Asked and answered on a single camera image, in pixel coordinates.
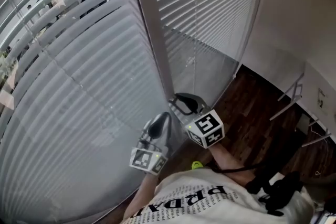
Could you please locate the white window blinds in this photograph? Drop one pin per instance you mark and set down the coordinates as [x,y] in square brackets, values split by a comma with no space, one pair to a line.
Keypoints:
[92,73]
[210,2]

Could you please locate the black equipment pouch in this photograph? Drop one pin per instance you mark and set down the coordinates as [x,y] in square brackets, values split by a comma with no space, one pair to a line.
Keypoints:
[281,191]

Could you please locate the grey glass partition post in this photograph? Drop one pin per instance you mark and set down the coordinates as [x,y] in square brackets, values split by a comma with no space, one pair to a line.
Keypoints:
[152,21]

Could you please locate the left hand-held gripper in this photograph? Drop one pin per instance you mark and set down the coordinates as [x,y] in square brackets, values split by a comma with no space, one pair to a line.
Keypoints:
[143,161]

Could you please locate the person's right forearm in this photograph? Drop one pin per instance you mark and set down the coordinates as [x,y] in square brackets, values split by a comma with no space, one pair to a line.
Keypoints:
[228,162]

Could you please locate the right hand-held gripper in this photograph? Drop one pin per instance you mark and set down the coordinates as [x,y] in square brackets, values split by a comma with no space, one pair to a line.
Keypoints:
[207,128]

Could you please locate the neon yellow shoe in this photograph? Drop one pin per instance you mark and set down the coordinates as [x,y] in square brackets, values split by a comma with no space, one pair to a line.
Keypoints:
[197,165]

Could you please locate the white printed t-shirt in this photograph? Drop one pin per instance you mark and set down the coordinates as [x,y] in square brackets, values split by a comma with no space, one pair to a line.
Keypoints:
[199,181]

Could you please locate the white table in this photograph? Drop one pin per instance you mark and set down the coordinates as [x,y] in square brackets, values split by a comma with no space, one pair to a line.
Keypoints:
[312,78]

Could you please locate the person's left forearm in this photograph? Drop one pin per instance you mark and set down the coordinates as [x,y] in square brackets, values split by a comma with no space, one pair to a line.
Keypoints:
[141,194]

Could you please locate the white paper label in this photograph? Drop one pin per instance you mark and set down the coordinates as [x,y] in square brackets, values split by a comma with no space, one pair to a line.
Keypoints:
[322,99]

